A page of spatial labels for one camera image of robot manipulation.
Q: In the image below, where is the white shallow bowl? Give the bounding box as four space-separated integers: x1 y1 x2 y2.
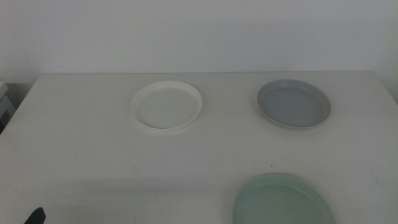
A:
129 80 204 132

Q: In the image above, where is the pale green shallow bowl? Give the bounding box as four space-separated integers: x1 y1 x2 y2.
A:
232 173 337 224

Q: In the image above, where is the grey shallow bowl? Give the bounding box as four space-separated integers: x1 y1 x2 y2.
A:
257 78 331 130

